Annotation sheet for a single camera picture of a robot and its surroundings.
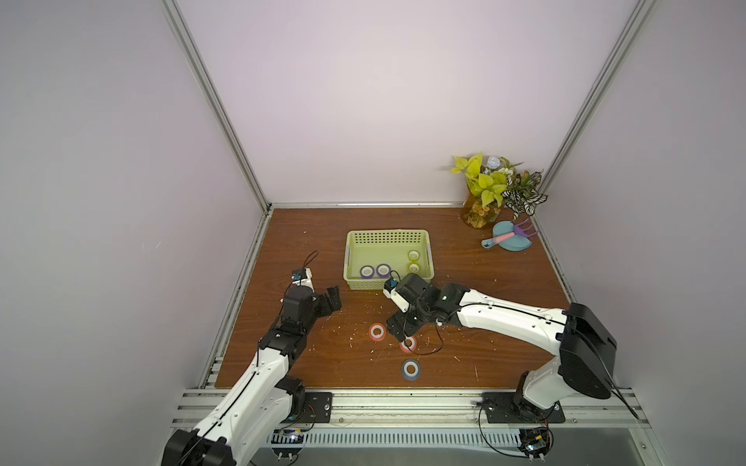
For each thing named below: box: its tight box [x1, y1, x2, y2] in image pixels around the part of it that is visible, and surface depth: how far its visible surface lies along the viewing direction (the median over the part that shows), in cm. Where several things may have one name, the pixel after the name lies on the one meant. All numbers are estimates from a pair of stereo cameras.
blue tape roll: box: [402, 359, 421, 382], surface depth 81 cm
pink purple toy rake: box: [491, 218, 541, 244], surface depth 112 cm
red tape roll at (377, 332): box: [368, 322, 387, 342], surface depth 87 cm
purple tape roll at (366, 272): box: [359, 265, 375, 280], surface depth 102 cm
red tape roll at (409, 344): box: [399, 335, 418, 353], surface depth 85 cm
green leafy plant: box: [449, 151, 549, 221], surface depth 96 cm
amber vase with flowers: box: [460, 195, 503, 230], surface depth 112 cm
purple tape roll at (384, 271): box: [375, 263, 392, 279], surface depth 102 cm
